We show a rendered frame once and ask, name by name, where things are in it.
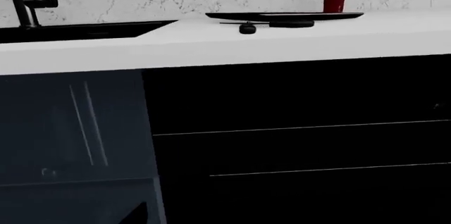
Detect glossy dark dishwasher door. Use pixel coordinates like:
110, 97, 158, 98
0, 69, 167, 224

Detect small black round puck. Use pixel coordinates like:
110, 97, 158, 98
238, 23, 258, 35

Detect black drawer cabinet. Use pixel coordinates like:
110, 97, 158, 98
141, 53, 451, 224

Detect black flat tray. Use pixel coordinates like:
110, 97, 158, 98
204, 11, 365, 23

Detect black undermount sink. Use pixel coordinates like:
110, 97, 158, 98
0, 19, 179, 44

